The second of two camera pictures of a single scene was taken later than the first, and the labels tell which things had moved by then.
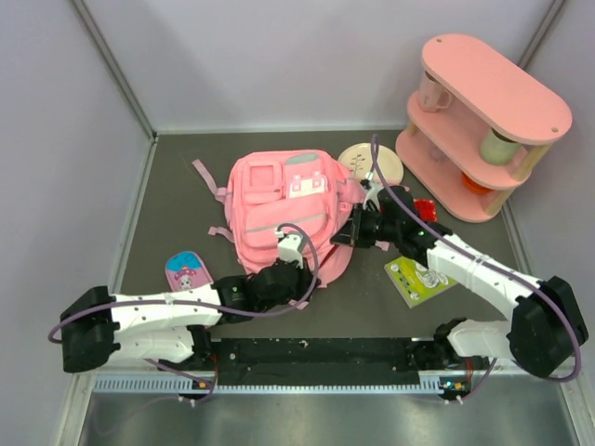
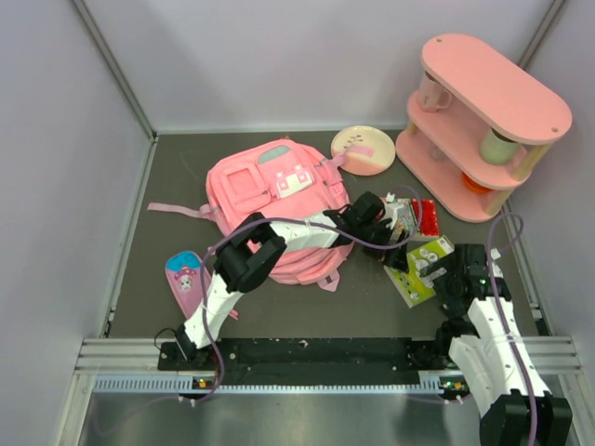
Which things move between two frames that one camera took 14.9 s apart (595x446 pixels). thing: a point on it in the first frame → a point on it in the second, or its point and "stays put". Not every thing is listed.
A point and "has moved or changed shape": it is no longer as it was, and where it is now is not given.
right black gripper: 352,232 → 451,305
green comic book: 414,282 stays put
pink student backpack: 270,192 has moved or changed shape
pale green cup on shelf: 497,150 stays put
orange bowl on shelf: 473,185 stays put
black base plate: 315,362 stays put
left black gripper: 306,282 → 395,257
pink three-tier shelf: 479,125 stays put
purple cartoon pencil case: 185,270 stays put
